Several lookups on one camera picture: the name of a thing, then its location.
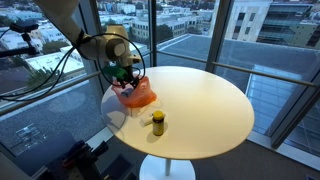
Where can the dark equipment cart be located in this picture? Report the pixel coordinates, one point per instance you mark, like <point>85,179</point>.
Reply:
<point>79,163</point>

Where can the orange plastic bag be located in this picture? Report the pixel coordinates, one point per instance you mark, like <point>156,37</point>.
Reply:
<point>141,96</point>

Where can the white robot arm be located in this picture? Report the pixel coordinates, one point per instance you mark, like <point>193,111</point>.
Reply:
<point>113,45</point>

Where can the blue box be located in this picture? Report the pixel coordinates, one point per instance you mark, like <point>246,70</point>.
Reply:
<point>127,93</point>

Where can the white round table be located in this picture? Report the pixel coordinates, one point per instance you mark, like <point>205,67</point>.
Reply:
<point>206,116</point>

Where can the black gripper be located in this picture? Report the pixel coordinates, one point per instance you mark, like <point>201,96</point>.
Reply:
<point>130,78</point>

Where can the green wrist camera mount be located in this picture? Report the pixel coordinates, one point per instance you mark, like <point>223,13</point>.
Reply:
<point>115,71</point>

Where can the yellow supplement bottle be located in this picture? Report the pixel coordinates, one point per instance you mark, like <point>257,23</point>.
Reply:
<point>158,123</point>

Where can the metal window handrail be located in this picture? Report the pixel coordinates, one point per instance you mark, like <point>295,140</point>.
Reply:
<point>92,75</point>

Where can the black camera on stand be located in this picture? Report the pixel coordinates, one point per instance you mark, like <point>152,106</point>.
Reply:
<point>24,29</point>

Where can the small white flat packet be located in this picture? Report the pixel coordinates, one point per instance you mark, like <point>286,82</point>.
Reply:
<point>147,119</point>

